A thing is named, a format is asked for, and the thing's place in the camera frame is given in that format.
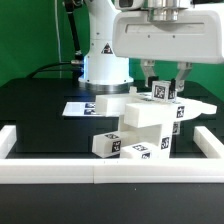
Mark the black cable on table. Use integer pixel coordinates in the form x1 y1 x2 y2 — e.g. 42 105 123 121
26 61 84 80

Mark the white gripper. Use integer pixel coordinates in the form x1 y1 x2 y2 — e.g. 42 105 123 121
112 0 224 92

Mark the white U-shaped fence frame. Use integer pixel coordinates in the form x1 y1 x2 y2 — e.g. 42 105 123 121
0 125 224 184

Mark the white tagged cube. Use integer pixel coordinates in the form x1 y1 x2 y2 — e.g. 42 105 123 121
173 122 181 135
151 81 176 102

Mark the white chair seat part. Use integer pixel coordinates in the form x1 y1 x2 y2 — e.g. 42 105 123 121
118 116 172 159

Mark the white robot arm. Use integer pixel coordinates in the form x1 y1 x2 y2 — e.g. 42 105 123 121
63 0 224 92

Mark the white chair back part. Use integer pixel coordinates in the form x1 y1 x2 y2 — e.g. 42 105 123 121
95 91 217 128

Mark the white marker sheet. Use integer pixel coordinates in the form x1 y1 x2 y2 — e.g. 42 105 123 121
62 102 97 117

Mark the white hanging cable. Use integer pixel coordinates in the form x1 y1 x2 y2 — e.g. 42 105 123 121
54 0 63 79

